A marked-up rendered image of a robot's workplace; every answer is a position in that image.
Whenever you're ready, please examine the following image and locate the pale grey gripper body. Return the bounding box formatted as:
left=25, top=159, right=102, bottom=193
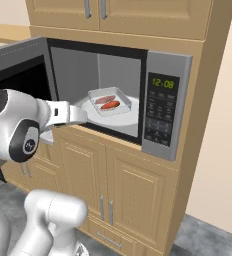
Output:
left=68, top=104, right=89, bottom=126

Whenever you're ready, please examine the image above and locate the brown steak piece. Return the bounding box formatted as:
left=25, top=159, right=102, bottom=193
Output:
left=95, top=95, right=118, bottom=105

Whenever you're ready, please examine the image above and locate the orange sweet potato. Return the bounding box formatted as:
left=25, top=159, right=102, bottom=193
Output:
left=100, top=100, right=122, bottom=111

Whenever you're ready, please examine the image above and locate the white microwave turntable plate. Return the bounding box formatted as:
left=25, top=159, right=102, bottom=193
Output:
left=80, top=94, right=140, bottom=127

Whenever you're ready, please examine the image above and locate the clear tupperware container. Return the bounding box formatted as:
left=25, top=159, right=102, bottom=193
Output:
left=87, top=86, right=133, bottom=117

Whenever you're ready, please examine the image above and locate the light wood base cupboard door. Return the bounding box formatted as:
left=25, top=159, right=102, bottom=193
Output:
left=54, top=128, right=108, bottom=218
left=105, top=145, right=180, bottom=252

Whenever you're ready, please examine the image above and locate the light wood worktop cupboard door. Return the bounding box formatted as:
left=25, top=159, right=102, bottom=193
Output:
left=25, top=142, right=68, bottom=194
left=0, top=160, right=28, bottom=192

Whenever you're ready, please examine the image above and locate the grey microwave door black window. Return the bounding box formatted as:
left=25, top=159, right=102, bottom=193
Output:
left=0, top=36, right=59, bottom=105

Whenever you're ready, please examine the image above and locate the grey microwave oven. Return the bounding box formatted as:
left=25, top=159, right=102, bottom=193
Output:
left=47, top=37, right=193, bottom=163

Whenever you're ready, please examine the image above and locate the light wood drawer front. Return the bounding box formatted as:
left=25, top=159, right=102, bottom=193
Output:
left=86, top=215, right=146, bottom=256

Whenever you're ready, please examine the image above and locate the grey base cupboard handle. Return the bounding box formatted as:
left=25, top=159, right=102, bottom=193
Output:
left=108, top=199, right=115, bottom=227
left=99, top=195, right=105, bottom=222

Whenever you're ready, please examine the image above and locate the light wood wall cupboard door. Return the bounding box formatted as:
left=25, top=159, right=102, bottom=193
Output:
left=25, top=0, right=101, bottom=32
left=99, top=0, right=213, bottom=41

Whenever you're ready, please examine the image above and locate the grey wall cupboard handle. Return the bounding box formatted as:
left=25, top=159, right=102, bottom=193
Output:
left=84, top=0, right=92, bottom=20
left=100, top=0, right=108, bottom=20

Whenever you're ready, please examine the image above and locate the light wood tall cabinet frame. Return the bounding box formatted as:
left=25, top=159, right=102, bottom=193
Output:
left=24, top=0, right=232, bottom=256

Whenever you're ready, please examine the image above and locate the grey drawer handle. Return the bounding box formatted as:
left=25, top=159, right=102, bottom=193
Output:
left=95, top=230, right=123, bottom=248

